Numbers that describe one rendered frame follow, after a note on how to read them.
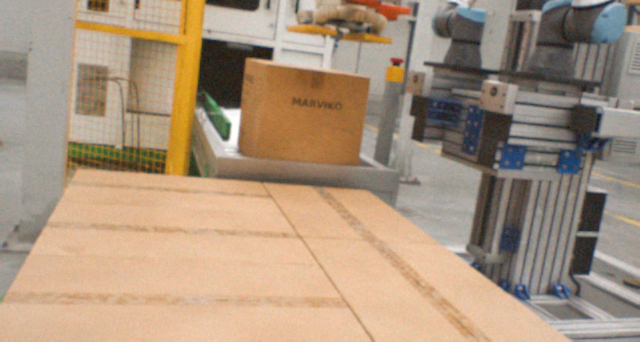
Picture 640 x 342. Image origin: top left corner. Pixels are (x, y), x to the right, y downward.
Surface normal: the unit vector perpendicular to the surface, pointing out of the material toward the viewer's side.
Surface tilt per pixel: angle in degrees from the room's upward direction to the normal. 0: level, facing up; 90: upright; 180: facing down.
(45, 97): 88
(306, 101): 90
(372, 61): 90
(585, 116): 90
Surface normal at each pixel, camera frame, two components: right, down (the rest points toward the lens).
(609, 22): 0.47, 0.33
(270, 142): 0.23, 0.19
